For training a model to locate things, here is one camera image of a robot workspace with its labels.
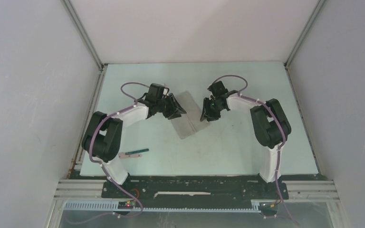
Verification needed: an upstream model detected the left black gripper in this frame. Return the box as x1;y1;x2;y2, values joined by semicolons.
156;94;186;120

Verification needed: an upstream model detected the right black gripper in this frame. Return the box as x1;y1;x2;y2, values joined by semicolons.
199;98;223;123

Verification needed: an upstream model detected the grey cloth napkin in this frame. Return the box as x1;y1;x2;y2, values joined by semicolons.
171;91;210;140

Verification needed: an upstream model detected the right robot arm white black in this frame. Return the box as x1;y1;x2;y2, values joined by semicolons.
200;81;291;199

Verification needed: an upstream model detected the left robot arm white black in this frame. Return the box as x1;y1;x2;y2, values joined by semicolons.
81;83;186;198

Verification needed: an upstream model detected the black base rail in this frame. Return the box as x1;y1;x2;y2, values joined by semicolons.
101;175;289;209

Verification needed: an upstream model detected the white slotted cable duct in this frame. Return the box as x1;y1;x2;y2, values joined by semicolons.
63;200;272;213

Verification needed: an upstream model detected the left aluminium frame post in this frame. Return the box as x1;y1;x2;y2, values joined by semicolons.
61;0;104;71

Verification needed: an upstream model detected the aluminium frame post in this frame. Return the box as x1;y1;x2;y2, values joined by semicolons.
284;0;327;70
61;0;104;71

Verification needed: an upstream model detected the right aluminium frame post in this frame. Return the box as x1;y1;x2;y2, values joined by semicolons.
284;0;327;70

